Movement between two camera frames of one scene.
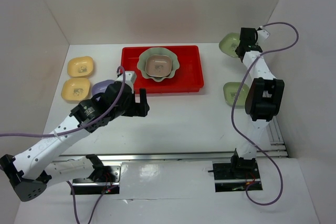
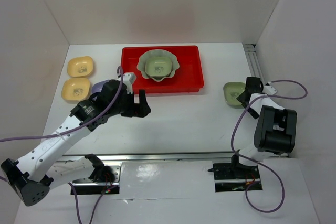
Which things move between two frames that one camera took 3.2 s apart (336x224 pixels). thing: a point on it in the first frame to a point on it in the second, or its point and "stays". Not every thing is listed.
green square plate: x=230 y=89 stays
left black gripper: x=137 y=108 stays
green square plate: x=229 y=43 to x=158 y=66
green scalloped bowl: x=158 y=63 stays
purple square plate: x=100 y=87 stays
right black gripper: x=256 y=44 to x=240 y=98
